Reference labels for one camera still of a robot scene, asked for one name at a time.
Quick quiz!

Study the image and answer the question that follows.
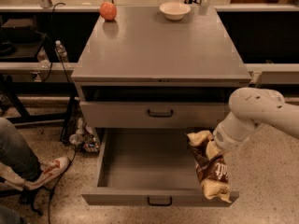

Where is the clear plastic water bottle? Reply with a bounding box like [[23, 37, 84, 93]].
[[55, 40, 69, 63]]

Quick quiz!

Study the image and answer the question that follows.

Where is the blue jeans leg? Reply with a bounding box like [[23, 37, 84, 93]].
[[0, 118, 42, 181]]

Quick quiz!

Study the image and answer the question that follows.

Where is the black cable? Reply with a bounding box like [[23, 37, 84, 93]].
[[39, 2, 82, 224]]

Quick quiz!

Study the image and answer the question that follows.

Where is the closed grey upper drawer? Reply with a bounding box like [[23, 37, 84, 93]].
[[80, 102, 229, 129]]

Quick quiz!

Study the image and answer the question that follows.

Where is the white red sneaker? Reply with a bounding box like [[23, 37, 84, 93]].
[[24, 157, 70, 190]]

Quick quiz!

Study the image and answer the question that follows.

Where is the white ceramic bowl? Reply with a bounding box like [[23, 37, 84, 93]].
[[160, 2, 191, 21]]

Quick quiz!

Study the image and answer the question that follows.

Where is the open grey lower drawer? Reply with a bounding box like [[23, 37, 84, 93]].
[[82, 129, 230, 207]]

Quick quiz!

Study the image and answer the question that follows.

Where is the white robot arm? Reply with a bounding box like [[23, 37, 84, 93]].
[[212, 88, 299, 155]]

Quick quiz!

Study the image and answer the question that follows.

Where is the brown chip bag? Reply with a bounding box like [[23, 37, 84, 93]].
[[187, 131, 232, 203]]

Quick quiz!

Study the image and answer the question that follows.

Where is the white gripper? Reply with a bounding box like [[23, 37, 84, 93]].
[[213, 112, 251, 153]]

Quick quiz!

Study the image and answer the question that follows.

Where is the orange round fruit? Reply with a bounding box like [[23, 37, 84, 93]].
[[99, 2, 117, 21]]

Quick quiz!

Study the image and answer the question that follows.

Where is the clutter of floor items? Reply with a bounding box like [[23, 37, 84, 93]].
[[69, 118, 99, 153]]

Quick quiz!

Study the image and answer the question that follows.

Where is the black side stand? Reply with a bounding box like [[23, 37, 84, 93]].
[[0, 16, 78, 143]]

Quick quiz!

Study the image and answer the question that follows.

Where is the grey drawer cabinet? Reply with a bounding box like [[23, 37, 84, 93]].
[[72, 6, 250, 137]]

